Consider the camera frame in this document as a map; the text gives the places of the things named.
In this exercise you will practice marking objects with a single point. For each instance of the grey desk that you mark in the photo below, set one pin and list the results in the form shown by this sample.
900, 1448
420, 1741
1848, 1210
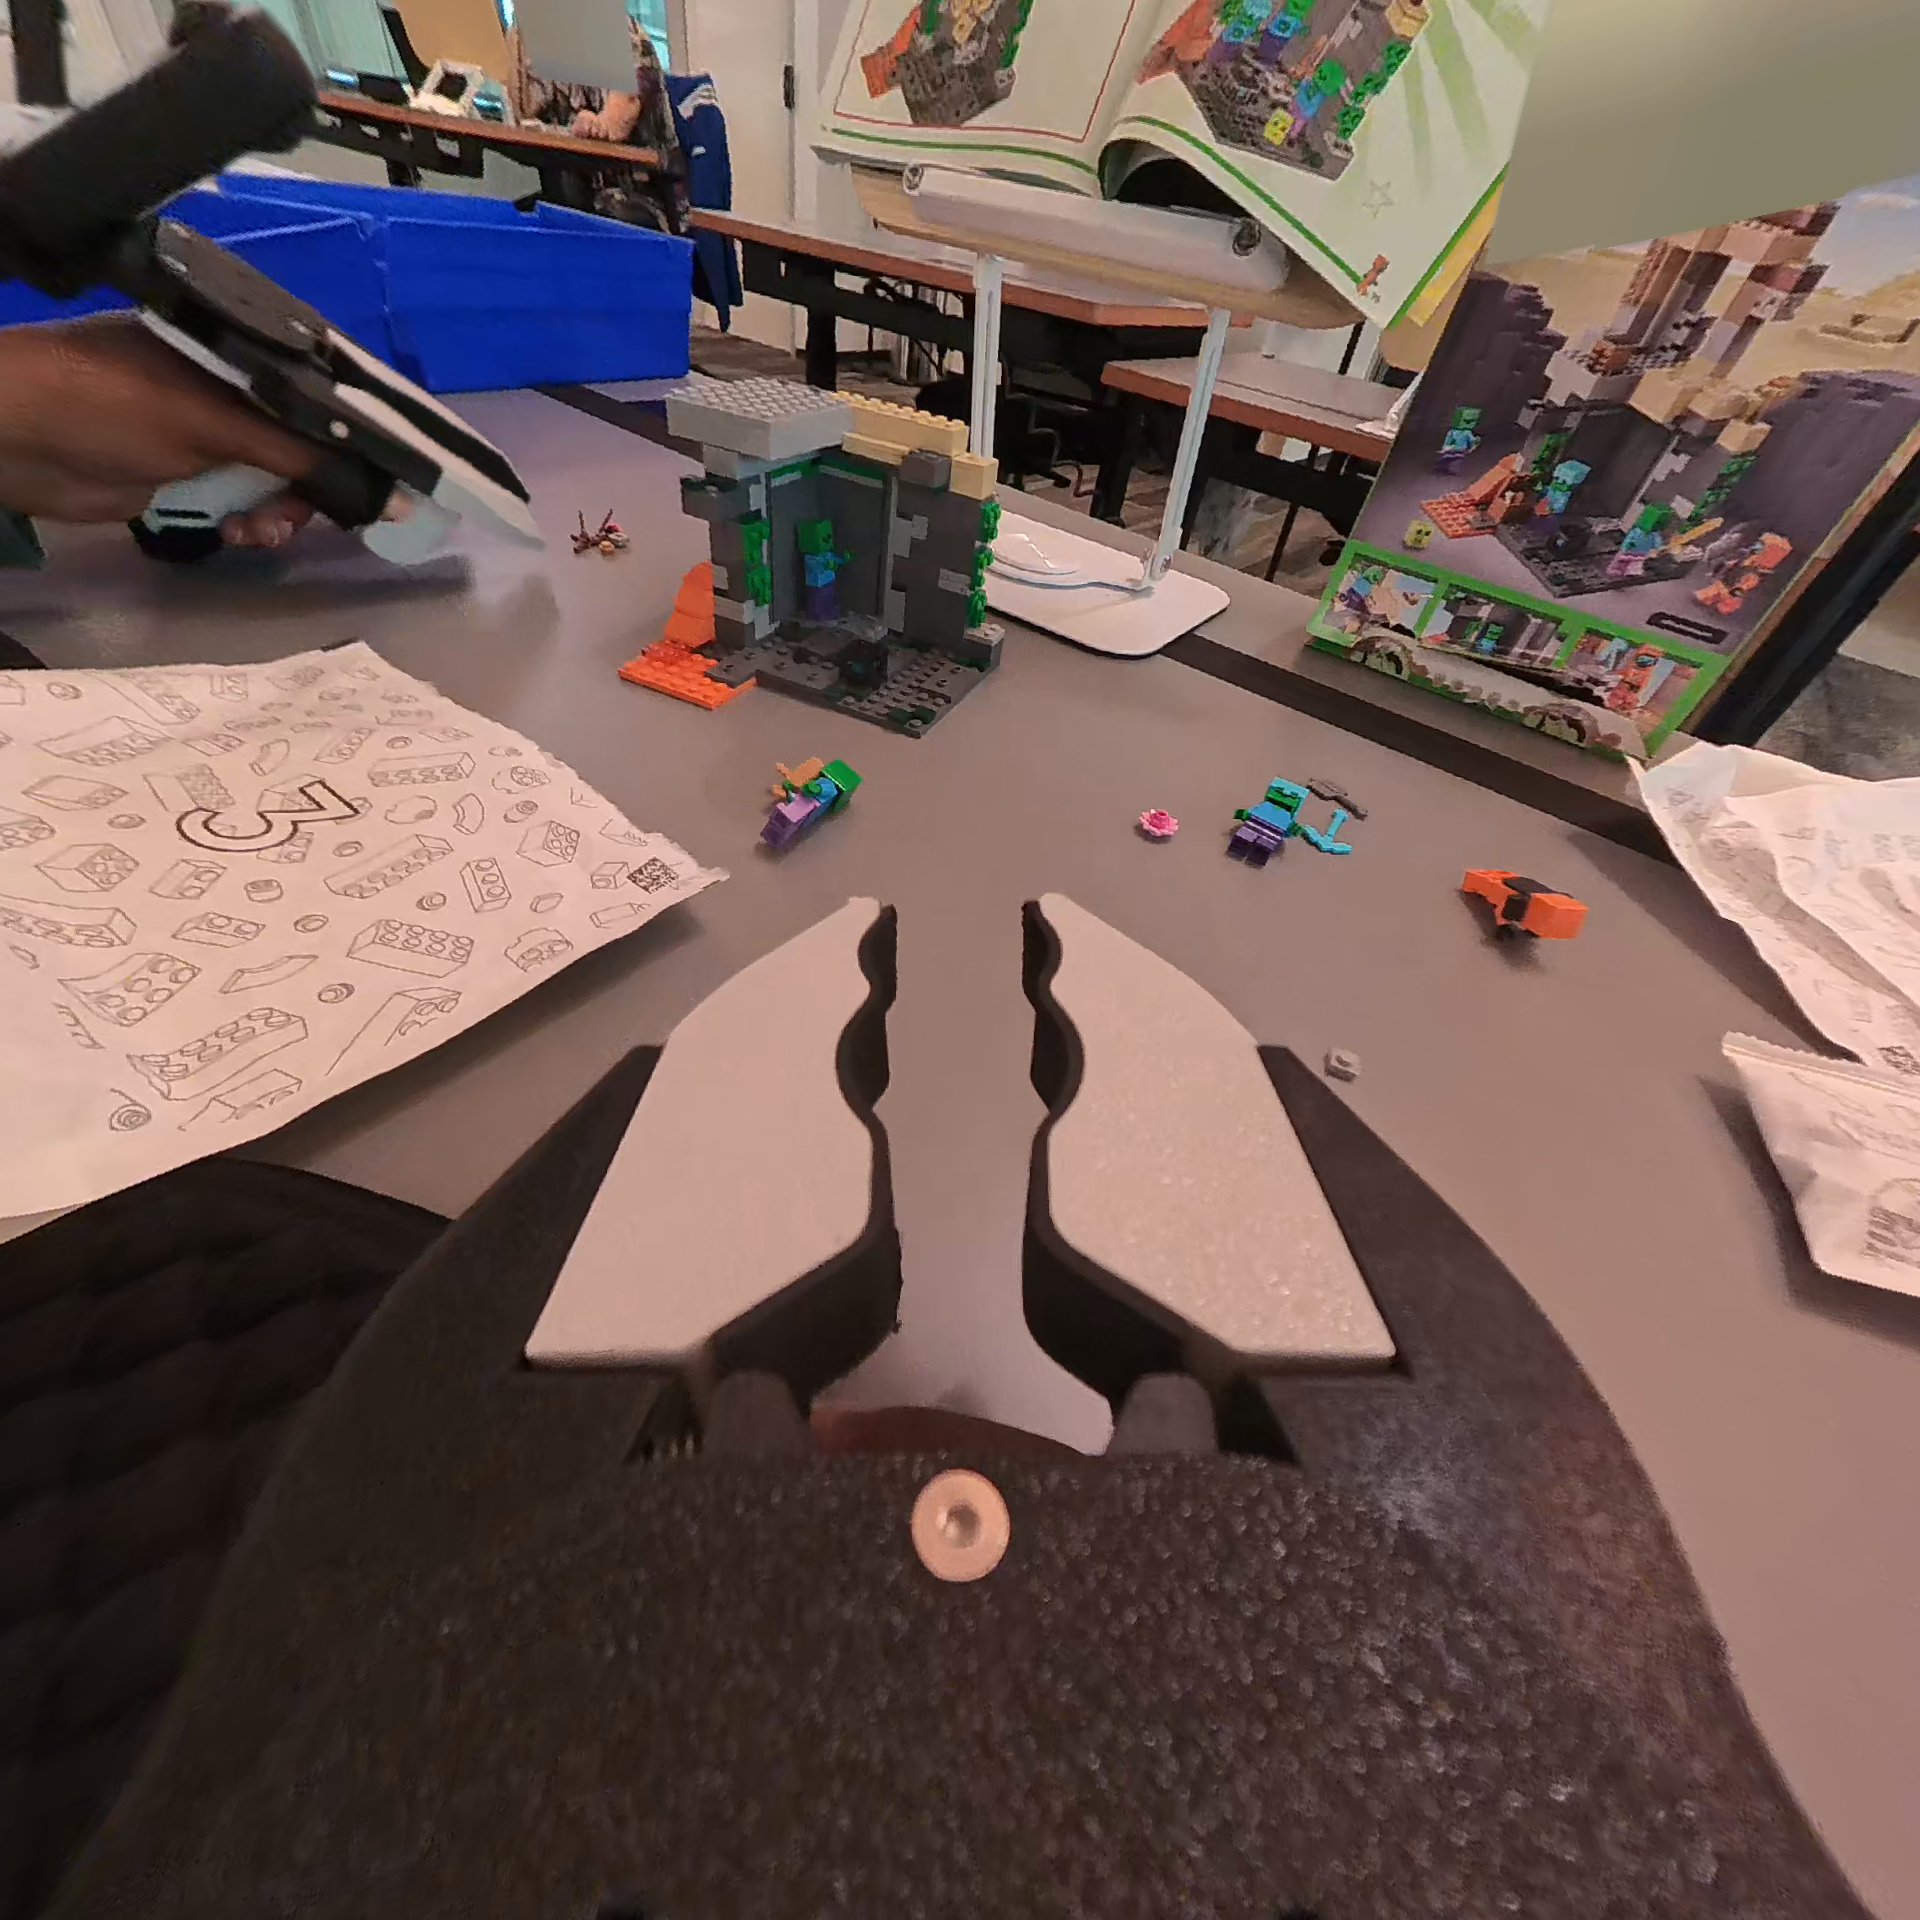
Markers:
1049, 779

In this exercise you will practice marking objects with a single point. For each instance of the grey toy brick building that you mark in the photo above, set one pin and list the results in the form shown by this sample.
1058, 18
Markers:
868, 523

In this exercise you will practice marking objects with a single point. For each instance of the white book stand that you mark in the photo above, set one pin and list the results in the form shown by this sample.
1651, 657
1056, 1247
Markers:
1109, 609

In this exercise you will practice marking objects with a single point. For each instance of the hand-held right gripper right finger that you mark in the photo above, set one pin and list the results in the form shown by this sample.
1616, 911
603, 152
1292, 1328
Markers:
1201, 1185

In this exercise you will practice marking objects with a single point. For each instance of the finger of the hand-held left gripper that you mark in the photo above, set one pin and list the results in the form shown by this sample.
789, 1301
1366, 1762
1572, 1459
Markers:
486, 513
434, 428

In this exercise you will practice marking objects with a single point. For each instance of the instruction booklet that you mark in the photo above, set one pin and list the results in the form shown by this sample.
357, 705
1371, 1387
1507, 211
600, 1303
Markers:
1320, 119

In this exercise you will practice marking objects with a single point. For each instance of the black quilted cushion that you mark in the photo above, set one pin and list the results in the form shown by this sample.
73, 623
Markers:
148, 1425

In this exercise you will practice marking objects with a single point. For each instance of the large white printed paper bag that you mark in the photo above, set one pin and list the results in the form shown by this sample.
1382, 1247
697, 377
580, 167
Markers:
299, 901

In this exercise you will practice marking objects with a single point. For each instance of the green toy box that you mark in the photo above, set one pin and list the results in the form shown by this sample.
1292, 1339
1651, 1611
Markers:
1621, 481

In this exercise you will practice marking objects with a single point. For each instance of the light blue toy tool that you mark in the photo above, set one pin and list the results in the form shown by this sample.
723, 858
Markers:
1328, 837

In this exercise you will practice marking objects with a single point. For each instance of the zombie toy figure teal helmet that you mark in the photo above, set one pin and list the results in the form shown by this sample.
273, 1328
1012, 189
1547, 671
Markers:
1266, 821

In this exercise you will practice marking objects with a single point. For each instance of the plain zombie toy figure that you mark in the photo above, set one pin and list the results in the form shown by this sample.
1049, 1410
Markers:
821, 569

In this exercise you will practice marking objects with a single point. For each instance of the brown twig toy piece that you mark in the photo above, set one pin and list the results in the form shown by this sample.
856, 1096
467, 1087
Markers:
597, 532

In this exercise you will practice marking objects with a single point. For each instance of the pile of white paper bags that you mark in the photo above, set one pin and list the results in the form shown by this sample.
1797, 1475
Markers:
1798, 868

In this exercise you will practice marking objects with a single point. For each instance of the person's left hand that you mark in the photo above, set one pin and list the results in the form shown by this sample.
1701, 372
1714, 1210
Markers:
120, 421

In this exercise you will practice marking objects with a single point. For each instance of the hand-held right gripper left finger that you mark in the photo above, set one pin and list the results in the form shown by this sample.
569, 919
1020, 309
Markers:
721, 1185

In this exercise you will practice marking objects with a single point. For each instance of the grey toy shovel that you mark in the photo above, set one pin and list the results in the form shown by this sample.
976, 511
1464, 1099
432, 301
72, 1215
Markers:
1338, 795

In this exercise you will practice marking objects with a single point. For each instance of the wooden table black legs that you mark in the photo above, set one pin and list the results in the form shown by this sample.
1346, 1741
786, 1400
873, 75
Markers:
900, 271
480, 135

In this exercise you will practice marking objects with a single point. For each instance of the pink flower piece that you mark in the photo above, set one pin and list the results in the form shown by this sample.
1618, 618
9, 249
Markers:
1160, 824

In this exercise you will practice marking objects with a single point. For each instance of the zombie toy figure gold sword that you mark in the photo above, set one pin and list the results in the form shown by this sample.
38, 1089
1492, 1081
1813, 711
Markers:
809, 803

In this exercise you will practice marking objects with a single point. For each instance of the orange block toy creature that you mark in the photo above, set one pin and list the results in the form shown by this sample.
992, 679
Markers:
1522, 905

